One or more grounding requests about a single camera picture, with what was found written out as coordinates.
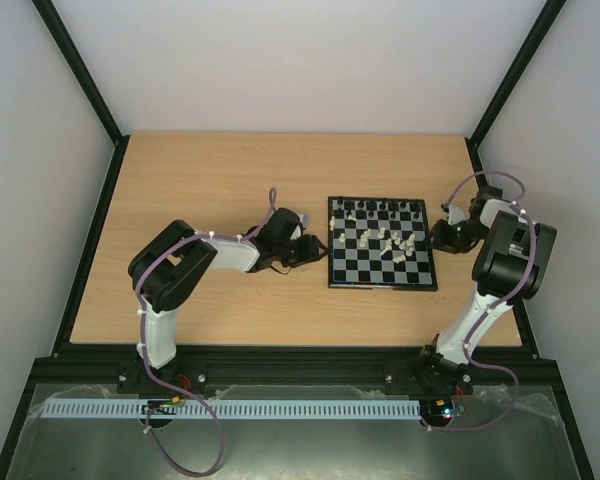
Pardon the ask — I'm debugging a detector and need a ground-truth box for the black frame post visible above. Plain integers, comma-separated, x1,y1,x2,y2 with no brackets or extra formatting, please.
32,0,129,146
469,0,567,148

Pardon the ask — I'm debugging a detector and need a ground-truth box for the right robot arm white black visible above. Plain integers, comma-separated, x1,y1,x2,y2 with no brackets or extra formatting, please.
414,186,558,393

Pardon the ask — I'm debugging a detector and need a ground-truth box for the right black frame post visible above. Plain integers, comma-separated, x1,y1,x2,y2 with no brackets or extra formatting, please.
469,0,567,148

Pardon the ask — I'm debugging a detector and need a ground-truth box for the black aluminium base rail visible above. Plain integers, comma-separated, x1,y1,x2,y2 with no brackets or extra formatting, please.
26,345,564,397

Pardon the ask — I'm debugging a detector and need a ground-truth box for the transparent plastic sheet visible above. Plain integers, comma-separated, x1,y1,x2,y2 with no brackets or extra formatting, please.
4,385,579,479

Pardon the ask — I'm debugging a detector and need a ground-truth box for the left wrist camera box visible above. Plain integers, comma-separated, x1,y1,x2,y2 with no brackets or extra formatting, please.
298,213,310,227

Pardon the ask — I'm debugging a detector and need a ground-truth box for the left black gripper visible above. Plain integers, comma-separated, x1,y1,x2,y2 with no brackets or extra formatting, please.
276,234,330,268

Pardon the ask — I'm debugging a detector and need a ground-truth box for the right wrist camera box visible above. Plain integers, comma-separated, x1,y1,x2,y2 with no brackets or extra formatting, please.
442,203,466,225

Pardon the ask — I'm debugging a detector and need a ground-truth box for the grey slotted cable duct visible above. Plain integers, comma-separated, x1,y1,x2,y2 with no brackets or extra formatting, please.
41,399,421,421

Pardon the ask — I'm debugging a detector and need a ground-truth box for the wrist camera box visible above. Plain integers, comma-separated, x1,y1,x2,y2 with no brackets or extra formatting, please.
442,203,466,225
298,213,310,227

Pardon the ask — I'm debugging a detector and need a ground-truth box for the left black frame post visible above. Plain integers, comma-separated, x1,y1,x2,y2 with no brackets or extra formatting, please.
32,0,129,146

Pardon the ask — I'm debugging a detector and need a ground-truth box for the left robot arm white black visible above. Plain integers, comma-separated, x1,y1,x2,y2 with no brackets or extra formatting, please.
128,207,328,370

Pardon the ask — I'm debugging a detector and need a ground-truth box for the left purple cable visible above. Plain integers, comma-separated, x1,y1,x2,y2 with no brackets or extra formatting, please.
135,187,277,475

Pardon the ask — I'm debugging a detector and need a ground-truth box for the black white chess board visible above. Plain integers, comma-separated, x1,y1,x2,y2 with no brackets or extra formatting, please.
327,196,438,292

